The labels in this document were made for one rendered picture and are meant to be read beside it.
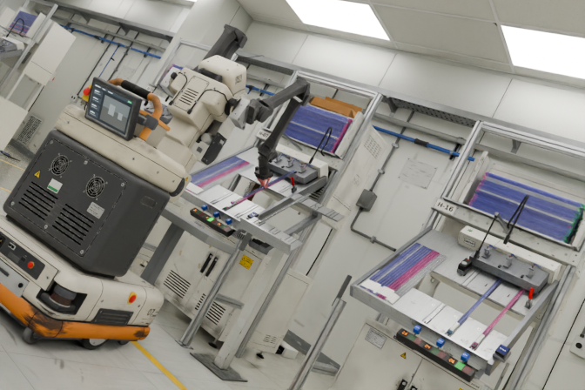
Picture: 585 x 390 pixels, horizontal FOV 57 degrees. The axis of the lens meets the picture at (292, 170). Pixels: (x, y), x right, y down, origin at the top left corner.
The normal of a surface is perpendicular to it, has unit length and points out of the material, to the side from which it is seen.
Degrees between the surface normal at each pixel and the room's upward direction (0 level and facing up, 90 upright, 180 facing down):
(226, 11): 90
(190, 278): 90
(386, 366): 90
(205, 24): 90
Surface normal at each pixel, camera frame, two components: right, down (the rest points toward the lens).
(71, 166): -0.30, -0.30
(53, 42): 0.72, 0.32
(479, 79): -0.49, -0.39
